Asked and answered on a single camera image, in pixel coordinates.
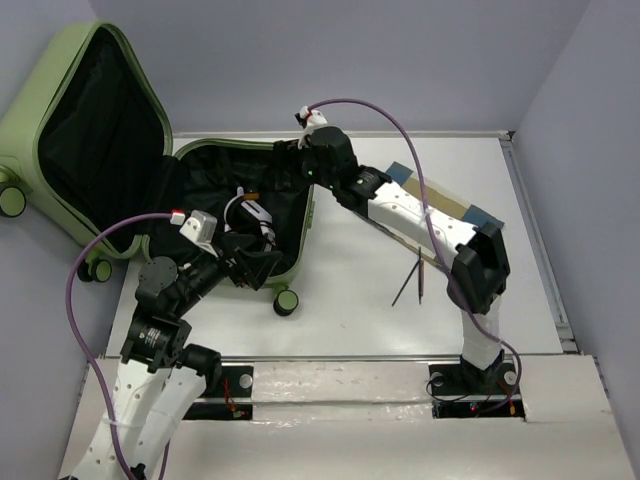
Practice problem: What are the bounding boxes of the dark red chopstick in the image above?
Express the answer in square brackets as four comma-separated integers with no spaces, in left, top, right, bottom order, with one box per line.
[418,258,424,305]

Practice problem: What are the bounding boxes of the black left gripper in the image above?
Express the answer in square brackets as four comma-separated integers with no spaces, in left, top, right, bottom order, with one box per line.
[174,229,283,313]

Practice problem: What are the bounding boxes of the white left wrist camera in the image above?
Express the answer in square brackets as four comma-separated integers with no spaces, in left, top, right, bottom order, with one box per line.
[179,210,218,245]

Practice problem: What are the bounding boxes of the blue tan cloth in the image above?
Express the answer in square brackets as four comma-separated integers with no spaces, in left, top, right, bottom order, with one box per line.
[365,162,505,266]

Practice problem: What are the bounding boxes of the black chopstick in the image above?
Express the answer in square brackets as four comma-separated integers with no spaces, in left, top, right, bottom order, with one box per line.
[391,246,422,307]

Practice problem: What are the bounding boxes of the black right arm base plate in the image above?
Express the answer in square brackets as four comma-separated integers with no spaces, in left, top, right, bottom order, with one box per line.
[425,363,526,420]

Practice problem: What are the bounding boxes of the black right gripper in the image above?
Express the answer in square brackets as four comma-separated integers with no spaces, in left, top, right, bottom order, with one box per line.
[265,137,339,190]

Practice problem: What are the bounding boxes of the black white headphones with cable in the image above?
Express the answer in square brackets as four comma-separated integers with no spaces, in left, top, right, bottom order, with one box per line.
[223,186,276,252]

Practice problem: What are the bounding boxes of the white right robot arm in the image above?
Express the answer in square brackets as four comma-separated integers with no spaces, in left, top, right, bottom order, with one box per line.
[274,126,510,392]

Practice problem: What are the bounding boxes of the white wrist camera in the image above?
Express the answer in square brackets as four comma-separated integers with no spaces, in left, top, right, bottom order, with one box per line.
[295,106,329,149]
[179,210,218,245]

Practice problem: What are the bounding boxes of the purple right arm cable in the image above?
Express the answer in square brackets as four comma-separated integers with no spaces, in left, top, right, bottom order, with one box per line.
[304,98,524,416]

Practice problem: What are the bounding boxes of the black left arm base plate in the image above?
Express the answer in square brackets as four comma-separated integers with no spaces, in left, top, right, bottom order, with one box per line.
[183,364,254,421]

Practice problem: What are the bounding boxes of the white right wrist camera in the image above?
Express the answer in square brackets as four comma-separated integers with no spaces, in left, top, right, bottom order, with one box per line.
[295,106,329,149]

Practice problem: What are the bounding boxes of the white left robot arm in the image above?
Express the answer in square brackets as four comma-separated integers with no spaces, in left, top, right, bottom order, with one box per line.
[69,233,282,479]

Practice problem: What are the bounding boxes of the green hard-shell suitcase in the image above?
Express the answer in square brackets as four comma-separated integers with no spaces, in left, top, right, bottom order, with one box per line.
[1,21,313,316]

